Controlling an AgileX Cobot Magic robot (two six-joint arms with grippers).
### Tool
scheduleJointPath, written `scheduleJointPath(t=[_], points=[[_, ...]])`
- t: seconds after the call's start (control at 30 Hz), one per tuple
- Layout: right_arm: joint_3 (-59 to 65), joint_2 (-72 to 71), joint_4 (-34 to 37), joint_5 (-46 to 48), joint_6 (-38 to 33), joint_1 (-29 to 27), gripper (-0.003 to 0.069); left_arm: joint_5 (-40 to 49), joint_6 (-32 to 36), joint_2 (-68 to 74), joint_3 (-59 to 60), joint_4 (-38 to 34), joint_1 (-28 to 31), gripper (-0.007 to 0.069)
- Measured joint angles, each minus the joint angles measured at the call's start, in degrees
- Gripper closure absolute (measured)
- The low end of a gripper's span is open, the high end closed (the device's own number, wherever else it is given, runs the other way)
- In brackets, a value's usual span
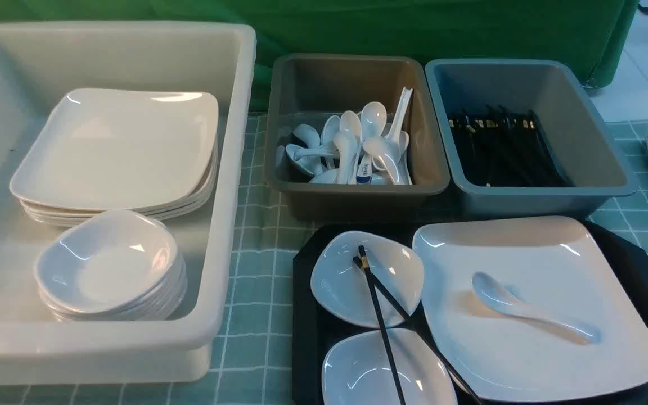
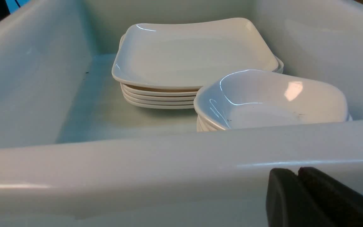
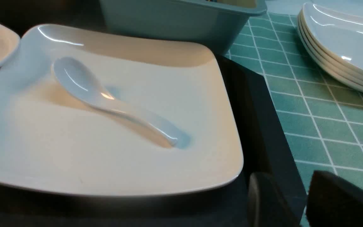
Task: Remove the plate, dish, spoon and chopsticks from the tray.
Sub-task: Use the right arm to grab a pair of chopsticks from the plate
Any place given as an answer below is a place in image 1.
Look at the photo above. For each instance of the white bowl tray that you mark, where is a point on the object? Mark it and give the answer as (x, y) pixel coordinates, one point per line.
(340, 287)
(357, 371)

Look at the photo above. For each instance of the white ceramic soup spoon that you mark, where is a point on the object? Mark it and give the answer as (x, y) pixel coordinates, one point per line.
(496, 297)

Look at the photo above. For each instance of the large white square plate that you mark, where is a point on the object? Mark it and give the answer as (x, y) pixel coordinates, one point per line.
(554, 264)

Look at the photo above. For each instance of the pile of white soup spoons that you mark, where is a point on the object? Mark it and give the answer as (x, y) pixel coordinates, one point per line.
(364, 148)

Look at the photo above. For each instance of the brown plastic spoon bin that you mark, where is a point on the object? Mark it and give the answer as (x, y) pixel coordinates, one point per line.
(307, 89)

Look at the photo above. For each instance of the stack of white square plates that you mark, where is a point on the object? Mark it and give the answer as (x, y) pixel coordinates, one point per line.
(154, 153)

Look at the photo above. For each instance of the pile of black chopsticks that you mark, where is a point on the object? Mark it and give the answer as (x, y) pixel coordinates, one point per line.
(504, 148)

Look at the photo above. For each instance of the grey-blue plastic chopstick bin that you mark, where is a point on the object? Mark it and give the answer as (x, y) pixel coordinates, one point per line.
(574, 129)

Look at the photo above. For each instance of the stack of white bowls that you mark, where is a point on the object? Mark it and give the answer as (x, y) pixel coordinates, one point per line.
(116, 266)

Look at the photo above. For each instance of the large white plastic tub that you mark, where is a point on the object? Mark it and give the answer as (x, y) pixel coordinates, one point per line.
(39, 64)

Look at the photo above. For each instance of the green backdrop cloth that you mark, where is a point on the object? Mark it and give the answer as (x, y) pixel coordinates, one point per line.
(586, 36)

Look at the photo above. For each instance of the green checkered tablecloth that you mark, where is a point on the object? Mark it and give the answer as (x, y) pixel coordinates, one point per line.
(252, 351)

